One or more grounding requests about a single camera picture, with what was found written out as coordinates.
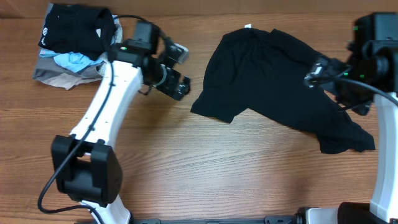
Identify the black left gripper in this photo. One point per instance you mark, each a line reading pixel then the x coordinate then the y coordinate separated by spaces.
pixel 169 87

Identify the black t-shirt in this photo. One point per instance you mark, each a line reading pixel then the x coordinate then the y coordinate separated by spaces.
pixel 264 71

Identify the black folded shirt on pile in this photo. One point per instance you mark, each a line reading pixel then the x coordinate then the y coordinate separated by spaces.
pixel 79 29

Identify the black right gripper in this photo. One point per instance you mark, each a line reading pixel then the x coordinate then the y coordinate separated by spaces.
pixel 362 103

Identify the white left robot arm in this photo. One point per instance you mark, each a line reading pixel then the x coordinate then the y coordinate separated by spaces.
pixel 85 165

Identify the light blue folded garment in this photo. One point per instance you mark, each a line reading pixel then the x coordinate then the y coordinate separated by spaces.
pixel 74 62

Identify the beige folded garment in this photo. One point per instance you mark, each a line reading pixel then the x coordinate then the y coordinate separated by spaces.
pixel 67 81

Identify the grey folded garment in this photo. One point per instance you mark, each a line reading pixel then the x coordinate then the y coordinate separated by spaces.
pixel 46 68

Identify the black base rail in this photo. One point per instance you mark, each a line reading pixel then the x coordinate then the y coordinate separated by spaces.
pixel 214 220

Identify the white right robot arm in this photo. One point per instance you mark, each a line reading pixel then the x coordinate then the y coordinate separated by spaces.
pixel 368 77

